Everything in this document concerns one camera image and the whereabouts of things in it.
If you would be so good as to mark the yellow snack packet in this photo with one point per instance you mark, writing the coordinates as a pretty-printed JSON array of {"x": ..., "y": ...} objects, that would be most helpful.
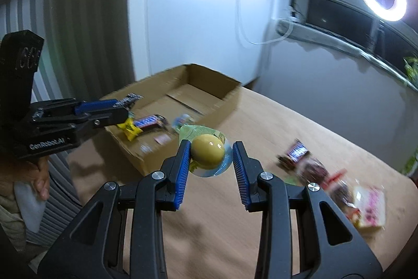
[{"x": 130, "y": 128}]

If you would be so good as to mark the clear dark red snack packet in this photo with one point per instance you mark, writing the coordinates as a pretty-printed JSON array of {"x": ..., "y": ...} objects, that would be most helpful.
[{"x": 343, "y": 197}]

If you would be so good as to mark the cardboard box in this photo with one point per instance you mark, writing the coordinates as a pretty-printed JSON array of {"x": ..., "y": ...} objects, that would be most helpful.
[{"x": 196, "y": 92}]

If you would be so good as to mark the small blue candy packet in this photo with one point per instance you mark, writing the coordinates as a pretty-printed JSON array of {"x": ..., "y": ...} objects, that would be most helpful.
[{"x": 183, "y": 120}]

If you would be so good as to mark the dark chocolate bar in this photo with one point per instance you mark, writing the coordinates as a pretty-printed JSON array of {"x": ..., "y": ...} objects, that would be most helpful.
[
  {"x": 295, "y": 151},
  {"x": 148, "y": 121}
]

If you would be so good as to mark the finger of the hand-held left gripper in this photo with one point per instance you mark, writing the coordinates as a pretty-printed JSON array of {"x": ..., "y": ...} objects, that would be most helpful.
[
  {"x": 107, "y": 118},
  {"x": 94, "y": 106}
]

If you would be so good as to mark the brown cake packet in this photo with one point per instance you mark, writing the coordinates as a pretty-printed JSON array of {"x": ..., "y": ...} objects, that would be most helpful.
[{"x": 313, "y": 171}]

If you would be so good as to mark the green candy packet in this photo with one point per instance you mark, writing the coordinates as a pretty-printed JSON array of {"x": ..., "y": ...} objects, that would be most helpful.
[{"x": 290, "y": 180}]

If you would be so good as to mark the potted plant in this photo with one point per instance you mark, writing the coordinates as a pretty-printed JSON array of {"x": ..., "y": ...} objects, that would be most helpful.
[{"x": 412, "y": 68}]

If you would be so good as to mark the window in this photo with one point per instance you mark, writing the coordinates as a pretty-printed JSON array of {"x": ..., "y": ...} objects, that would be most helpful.
[{"x": 326, "y": 14}]

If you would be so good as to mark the person's left hand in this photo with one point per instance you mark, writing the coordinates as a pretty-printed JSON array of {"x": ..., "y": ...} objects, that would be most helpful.
[{"x": 42, "y": 181}]

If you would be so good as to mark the white cabinet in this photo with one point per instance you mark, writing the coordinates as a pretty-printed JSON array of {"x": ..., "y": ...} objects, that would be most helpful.
[{"x": 196, "y": 11}]

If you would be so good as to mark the yellow jelly cup snack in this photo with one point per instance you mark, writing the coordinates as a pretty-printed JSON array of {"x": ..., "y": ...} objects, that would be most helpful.
[{"x": 207, "y": 150}]

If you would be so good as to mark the dark green snack packet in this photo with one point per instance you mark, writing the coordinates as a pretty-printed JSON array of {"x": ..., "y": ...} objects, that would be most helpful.
[{"x": 132, "y": 98}]

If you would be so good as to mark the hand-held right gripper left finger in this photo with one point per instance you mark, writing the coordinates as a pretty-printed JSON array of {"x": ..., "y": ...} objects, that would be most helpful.
[{"x": 183, "y": 168}]

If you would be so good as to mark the orange snack packet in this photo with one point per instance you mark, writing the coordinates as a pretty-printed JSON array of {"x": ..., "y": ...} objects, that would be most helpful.
[{"x": 354, "y": 218}]

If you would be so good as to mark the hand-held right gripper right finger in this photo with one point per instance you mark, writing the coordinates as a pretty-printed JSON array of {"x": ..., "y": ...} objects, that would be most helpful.
[{"x": 240, "y": 174}]

